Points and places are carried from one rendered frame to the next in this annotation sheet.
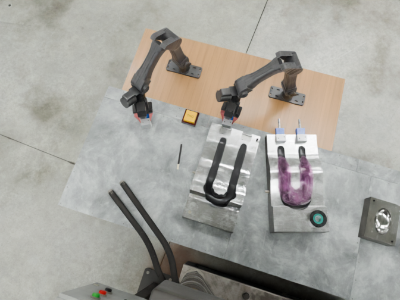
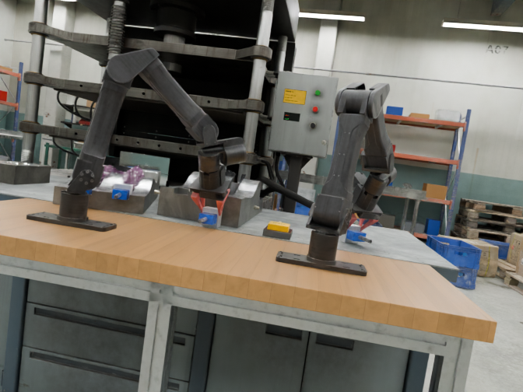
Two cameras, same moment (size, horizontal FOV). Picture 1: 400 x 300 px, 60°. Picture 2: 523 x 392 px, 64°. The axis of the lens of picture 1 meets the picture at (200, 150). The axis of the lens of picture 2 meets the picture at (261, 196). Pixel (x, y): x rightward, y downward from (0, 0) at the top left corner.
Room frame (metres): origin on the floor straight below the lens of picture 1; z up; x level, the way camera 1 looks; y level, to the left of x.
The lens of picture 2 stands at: (1.90, -0.19, 1.01)
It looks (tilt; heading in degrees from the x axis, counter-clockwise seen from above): 5 degrees down; 171
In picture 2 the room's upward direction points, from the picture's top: 8 degrees clockwise
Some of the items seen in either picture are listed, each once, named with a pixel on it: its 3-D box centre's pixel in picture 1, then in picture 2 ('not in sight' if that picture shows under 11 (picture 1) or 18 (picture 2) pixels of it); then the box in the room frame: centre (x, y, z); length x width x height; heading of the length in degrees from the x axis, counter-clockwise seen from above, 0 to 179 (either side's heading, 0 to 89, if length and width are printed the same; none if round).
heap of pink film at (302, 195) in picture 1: (296, 178); (119, 173); (0.36, -0.47, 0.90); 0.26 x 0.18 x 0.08; 1
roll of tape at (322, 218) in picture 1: (316, 218); (109, 160); (0.16, -0.55, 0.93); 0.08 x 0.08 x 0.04
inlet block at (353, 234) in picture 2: (144, 115); (358, 236); (0.71, 0.30, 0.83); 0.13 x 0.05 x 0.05; 12
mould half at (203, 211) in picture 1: (222, 175); (219, 194); (0.37, -0.11, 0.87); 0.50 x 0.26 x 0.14; 164
